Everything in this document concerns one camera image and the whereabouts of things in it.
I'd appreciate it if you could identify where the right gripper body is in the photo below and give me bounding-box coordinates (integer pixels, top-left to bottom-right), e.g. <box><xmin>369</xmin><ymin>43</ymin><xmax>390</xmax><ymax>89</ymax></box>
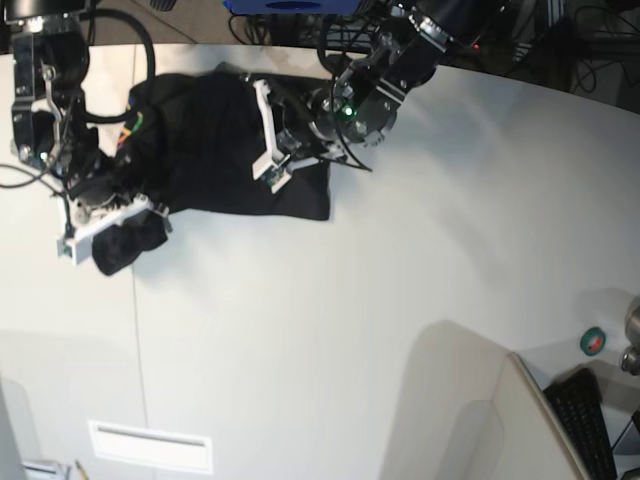
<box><xmin>63</xmin><ymin>159</ymin><xmax>144</xmax><ymax>216</ymax></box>

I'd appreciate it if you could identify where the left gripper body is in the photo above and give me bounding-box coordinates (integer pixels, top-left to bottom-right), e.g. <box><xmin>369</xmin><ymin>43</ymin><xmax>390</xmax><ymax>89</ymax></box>
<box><xmin>277</xmin><ymin>95</ymin><xmax>348</xmax><ymax>163</ymax></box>

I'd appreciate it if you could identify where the black t-shirt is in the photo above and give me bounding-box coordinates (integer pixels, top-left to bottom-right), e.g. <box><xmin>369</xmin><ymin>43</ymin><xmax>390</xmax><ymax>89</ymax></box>
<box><xmin>91</xmin><ymin>61</ymin><xmax>332</xmax><ymax>277</ymax></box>

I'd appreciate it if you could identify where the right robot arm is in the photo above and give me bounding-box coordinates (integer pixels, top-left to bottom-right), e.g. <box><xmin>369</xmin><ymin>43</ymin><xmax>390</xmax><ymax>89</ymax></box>
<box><xmin>1</xmin><ymin>1</ymin><xmax>156</xmax><ymax>222</ymax></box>

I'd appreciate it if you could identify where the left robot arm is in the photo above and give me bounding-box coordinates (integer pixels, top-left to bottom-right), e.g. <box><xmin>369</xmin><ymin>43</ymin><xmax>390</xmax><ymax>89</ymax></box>
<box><xmin>272</xmin><ymin>1</ymin><xmax>505</xmax><ymax>163</ymax></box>

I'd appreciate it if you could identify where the green tape roll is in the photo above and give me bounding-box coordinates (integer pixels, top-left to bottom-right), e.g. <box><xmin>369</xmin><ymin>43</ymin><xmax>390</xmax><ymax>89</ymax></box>
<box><xmin>579</xmin><ymin>327</ymin><xmax>607</xmax><ymax>357</ymax></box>

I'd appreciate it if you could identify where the black keyboard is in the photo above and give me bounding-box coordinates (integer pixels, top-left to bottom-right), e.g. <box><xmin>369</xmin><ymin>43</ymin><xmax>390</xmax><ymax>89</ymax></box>
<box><xmin>543</xmin><ymin>368</ymin><xmax>618</xmax><ymax>480</ymax></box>

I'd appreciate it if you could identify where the white partition panel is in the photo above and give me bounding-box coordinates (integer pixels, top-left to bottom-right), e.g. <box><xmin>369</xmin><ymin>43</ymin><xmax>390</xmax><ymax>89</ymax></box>
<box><xmin>493</xmin><ymin>354</ymin><xmax>590</xmax><ymax>480</ymax></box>

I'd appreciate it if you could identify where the metal cylinder stand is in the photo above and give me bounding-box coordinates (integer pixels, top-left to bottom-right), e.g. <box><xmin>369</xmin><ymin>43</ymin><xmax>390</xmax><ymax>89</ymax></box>
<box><xmin>620</xmin><ymin>308</ymin><xmax>640</xmax><ymax>377</ymax></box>

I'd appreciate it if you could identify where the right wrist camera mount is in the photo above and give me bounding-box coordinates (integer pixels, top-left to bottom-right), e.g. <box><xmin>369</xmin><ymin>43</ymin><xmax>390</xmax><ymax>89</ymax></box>
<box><xmin>56</xmin><ymin>194</ymin><xmax>169</xmax><ymax>266</ymax></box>

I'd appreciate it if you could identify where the white cable tray lid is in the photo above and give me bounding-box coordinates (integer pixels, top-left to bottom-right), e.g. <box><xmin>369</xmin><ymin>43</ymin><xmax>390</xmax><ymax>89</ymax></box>
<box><xmin>88</xmin><ymin>420</ymin><xmax>214</xmax><ymax>475</ymax></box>

